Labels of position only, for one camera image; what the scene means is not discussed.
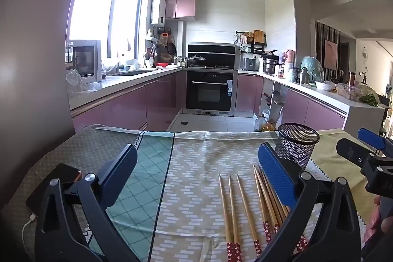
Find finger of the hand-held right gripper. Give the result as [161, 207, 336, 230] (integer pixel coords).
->
[336, 138, 379, 172]
[358, 128, 388, 155]

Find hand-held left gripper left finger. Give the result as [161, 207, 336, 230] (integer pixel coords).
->
[34, 144, 145, 262]

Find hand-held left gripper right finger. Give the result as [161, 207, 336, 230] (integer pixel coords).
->
[254, 142, 366, 262]

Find black mesh utensil holder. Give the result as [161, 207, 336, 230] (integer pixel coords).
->
[278, 123, 320, 170]

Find bunch of wooden chopsticks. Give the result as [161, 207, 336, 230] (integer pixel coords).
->
[218, 164, 309, 262]

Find person's right hand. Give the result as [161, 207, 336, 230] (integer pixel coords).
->
[364, 196, 384, 247]

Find white counter end panel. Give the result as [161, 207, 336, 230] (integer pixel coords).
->
[343, 102, 386, 140]

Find green leafy vegetables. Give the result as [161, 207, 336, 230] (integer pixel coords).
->
[360, 94, 379, 107]

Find yellow cooking oil bottle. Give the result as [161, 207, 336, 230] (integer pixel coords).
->
[261, 118, 276, 132]

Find pink lower kitchen cabinets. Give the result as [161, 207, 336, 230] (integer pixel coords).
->
[236, 74, 349, 131]
[70, 69, 187, 134]

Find clear plastic container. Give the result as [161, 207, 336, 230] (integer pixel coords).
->
[337, 83, 362, 101]

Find dark liquid plastic bottle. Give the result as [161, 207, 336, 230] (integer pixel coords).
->
[254, 114, 267, 132]

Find black smartphone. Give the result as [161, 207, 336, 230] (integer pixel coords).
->
[26, 164, 82, 213]

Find white bowl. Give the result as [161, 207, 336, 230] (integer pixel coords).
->
[315, 81, 336, 91]

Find patterned tablecloth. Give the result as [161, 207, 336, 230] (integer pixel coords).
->
[0, 124, 393, 262]

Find teal appliance under plastic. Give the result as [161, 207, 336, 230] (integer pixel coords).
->
[299, 56, 324, 83]

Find clear plastic bag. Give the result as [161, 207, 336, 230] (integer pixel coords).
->
[66, 69, 100, 98]

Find built-in black oven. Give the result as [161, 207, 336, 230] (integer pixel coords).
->
[186, 70, 235, 112]

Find steel stockpot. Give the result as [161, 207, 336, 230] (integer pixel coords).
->
[262, 54, 280, 75]

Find silver rice cooker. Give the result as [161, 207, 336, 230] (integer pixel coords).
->
[240, 57, 260, 71]

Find silver microwave oven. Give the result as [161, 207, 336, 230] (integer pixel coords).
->
[65, 40, 102, 82]

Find black range hood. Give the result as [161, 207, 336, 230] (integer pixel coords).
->
[187, 42, 237, 69]

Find black wok with lid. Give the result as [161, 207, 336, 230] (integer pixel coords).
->
[187, 55, 208, 67]

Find white water heater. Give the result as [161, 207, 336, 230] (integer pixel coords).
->
[151, 0, 166, 26]

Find kitchen window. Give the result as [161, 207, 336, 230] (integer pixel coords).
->
[68, 0, 148, 60]

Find pink upper cabinet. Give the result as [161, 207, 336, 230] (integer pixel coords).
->
[162, 0, 196, 20]

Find framed wall picture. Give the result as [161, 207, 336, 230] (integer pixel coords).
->
[325, 39, 338, 70]

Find white charging cable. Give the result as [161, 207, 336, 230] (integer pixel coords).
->
[21, 211, 38, 250]

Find black wall rack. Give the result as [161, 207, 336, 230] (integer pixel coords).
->
[236, 29, 267, 54]

